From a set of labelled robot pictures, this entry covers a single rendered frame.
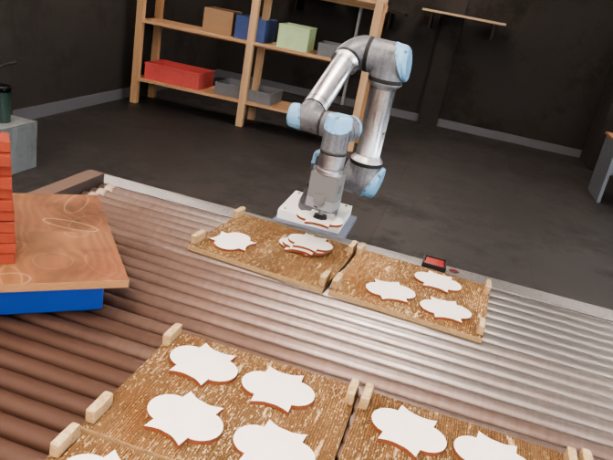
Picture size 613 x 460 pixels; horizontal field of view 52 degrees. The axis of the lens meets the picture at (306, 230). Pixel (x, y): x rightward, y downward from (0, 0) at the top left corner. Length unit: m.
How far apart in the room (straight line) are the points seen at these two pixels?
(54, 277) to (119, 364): 0.22
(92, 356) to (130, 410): 0.22
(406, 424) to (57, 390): 0.64
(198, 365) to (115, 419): 0.21
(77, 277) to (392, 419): 0.68
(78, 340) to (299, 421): 0.49
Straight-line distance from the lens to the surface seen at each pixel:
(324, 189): 1.78
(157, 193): 2.24
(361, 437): 1.20
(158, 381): 1.24
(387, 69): 2.11
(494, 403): 1.45
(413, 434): 1.22
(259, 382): 1.25
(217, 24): 7.54
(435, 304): 1.72
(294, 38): 7.28
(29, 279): 1.35
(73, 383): 1.27
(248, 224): 2.01
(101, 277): 1.37
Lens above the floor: 1.67
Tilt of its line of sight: 21 degrees down
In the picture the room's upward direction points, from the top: 11 degrees clockwise
